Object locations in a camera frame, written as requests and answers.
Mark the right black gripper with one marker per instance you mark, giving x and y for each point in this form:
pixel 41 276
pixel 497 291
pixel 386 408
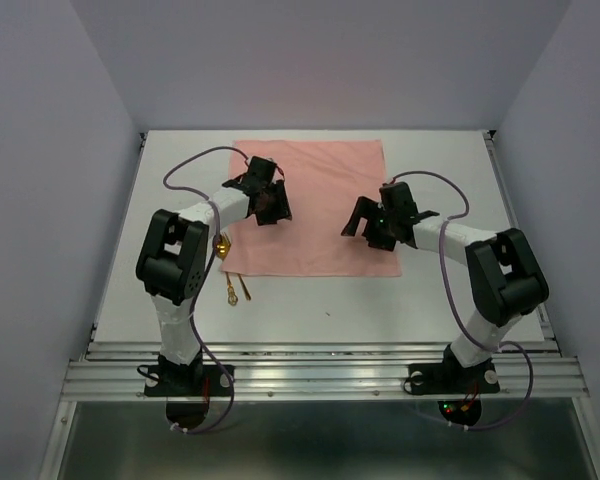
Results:
pixel 368 208

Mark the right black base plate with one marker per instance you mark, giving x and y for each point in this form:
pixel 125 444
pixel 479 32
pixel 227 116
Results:
pixel 426 379

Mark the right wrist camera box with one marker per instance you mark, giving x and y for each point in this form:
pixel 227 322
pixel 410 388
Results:
pixel 396 198

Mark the pink satin napkin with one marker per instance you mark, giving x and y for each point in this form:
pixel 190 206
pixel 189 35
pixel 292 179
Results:
pixel 323 180

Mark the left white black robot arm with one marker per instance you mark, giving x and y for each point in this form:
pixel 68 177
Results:
pixel 172 266

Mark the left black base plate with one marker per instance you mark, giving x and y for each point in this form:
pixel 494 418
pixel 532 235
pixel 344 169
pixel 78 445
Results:
pixel 209 381

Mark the gold spoon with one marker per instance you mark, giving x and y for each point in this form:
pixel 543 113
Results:
pixel 222 250

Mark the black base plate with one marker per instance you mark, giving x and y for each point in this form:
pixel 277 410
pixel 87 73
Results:
pixel 209 381
pixel 426 379

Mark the aluminium frame rail front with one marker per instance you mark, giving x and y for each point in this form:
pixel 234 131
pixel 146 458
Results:
pixel 304 372

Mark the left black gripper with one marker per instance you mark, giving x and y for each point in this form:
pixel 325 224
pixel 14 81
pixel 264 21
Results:
pixel 280 209

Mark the gold fork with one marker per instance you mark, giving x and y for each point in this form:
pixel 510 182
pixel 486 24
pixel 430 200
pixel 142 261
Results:
pixel 244 288

